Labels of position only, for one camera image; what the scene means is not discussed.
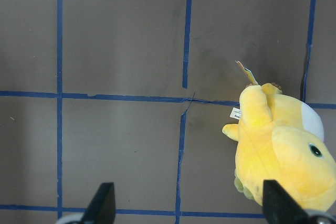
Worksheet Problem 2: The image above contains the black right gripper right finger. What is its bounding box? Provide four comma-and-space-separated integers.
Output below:
262, 180, 308, 224

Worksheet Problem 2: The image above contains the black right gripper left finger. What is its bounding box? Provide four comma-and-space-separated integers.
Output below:
81, 182, 116, 223

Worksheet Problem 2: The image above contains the yellow plush dinosaur toy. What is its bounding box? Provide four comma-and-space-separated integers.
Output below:
222, 68, 335, 211

